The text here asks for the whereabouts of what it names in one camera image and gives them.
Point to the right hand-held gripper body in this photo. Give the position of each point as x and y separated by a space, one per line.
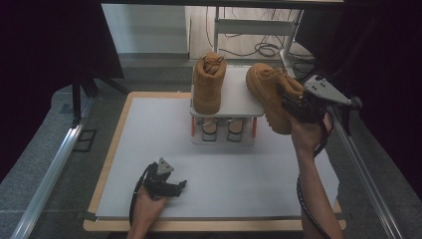
318 99

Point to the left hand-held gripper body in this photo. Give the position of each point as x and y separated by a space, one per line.
157 182

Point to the tan suede boot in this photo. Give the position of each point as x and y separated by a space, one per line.
265 89
207 89

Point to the white two-tier shoe rack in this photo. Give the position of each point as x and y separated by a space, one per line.
237 96

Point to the person's left hand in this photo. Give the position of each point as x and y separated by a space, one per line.
146 207

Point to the person's right hand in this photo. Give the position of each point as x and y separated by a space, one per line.
308 136

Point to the black metal stand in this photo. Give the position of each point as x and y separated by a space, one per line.
346 116
77 99

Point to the white foam mat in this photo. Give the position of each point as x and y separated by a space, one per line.
215 172

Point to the wooden table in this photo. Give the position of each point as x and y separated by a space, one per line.
112 152

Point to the black curtain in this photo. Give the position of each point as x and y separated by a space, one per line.
391 66
40 49

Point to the white cabinet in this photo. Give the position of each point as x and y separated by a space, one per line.
146 30

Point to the white metal desk frame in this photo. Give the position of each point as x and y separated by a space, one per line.
252 27

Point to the aluminium rail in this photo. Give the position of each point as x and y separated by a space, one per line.
49 179
368 179

